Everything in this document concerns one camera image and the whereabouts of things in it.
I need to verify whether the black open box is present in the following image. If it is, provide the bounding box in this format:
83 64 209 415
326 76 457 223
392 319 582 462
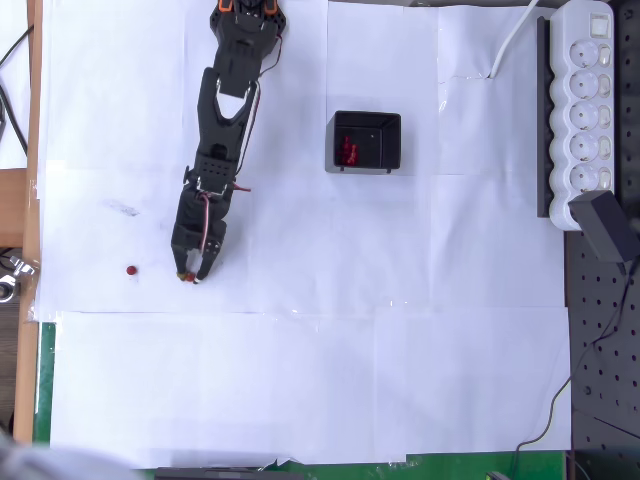
324 110 403 175

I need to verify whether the metal clamp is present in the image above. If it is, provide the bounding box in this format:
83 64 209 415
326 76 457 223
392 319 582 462
0 253 40 304

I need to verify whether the white paper covering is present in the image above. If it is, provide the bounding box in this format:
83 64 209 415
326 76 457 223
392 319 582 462
33 0 575 471

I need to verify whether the dark ribbed panel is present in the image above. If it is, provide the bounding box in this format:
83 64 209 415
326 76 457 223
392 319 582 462
0 294 25 431

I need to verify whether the black flat device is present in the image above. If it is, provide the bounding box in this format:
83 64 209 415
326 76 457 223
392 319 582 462
154 466 305 480

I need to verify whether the grey blurred object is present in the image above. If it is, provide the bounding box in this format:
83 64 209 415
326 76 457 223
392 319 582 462
0 429 134 480

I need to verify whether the black power adapter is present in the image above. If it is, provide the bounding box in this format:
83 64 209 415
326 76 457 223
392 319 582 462
568 189 635 265

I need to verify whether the white power strip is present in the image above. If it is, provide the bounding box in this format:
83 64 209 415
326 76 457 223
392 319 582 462
548 0 615 231

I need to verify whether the black pegboard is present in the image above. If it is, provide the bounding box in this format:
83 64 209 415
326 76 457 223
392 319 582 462
563 0 640 480

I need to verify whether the white power cable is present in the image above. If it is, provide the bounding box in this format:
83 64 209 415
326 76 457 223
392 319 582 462
488 0 544 80

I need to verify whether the thin black cable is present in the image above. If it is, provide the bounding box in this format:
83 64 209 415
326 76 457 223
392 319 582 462
509 262 639 480

